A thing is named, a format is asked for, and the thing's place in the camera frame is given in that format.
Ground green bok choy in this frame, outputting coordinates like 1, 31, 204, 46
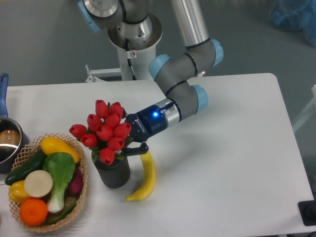
43, 152, 75, 213

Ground blue saucepan with handle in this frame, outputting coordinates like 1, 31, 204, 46
0, 73, 29, 174

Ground yellow banana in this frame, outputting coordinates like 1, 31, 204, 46
125, 151, 156, 201

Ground red tulip bouquet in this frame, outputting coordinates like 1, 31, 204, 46
69, 100, 131, 166

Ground round white radish slice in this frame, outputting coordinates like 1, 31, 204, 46
24, 170, 53, 198

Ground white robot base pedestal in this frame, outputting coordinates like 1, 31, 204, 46
86, 13, 162, 82

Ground black device at table edge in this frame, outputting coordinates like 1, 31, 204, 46
298, 200, 316, 226

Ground yellow bell pepper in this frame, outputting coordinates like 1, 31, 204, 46
9, 180, 31, 204

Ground dark green cucumber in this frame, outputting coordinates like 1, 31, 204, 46
4, 148, 47, 186

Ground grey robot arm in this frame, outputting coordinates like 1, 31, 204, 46
78, 0, 223, 156

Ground yellow squash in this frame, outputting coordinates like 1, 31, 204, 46
40, 137, 80, 163

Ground woven wicker basket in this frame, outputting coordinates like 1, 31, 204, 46
9, 133, 88, 233

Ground dark grey ribbed vase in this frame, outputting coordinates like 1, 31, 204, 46
91, 152, 130, 189

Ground white frame at right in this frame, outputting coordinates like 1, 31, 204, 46
292, 84, 316, 133

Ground orange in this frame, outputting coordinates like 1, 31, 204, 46
19, 198, 48, 226

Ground blue plastic bag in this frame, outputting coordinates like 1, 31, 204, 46
269, 0, 316, 46

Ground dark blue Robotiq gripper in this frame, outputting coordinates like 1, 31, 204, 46
121, 105, 168, 156

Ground purple sweet potato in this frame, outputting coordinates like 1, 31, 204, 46
68, 167, 83, 195

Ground green chili pepper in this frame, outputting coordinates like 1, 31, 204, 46
45, 202, 77, 225

